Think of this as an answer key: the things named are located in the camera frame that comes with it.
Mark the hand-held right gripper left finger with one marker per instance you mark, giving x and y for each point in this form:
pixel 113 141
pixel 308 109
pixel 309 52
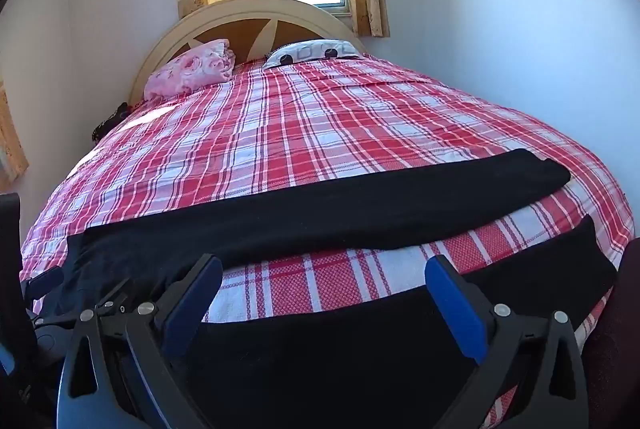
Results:
pixel 192 304

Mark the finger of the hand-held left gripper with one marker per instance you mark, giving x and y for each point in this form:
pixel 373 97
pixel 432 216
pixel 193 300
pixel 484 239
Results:
pixel 115 299
pixel 45 284

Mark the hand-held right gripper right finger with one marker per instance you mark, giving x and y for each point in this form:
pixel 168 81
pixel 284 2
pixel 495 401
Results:
pixel 455 314

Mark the black pants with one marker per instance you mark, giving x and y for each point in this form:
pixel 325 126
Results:
pixel 325 219

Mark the beige side curtain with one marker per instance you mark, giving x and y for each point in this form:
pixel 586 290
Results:
pixel 10 134

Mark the dark maroon cloth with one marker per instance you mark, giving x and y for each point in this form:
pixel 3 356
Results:
pixel 617 334

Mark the red plaid bed sheet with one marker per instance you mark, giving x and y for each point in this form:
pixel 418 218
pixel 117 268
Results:
pixel 325 124

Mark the pink floral pillow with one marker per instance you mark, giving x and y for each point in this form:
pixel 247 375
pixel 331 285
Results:
pixel 190 66

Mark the white patterned pillow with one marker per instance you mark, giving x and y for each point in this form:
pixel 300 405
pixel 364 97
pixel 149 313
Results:
pixel 310 51

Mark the cream wooden headboard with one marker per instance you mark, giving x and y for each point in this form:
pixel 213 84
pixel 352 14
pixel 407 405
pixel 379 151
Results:
pixel 240 9

